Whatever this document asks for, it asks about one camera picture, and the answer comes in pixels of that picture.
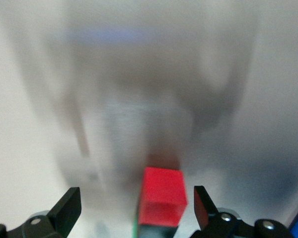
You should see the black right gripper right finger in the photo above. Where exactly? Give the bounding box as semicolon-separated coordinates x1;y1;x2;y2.
193;185;295;238

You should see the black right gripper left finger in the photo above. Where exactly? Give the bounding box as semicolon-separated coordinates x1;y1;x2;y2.
0;186;82;238

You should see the red cube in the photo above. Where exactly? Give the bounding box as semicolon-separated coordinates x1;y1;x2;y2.
138;166;189;227

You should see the black cube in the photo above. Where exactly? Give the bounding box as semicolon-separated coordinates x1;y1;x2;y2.
138;223;179;238

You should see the green cube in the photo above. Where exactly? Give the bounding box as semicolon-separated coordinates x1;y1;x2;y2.
131;213;140;238

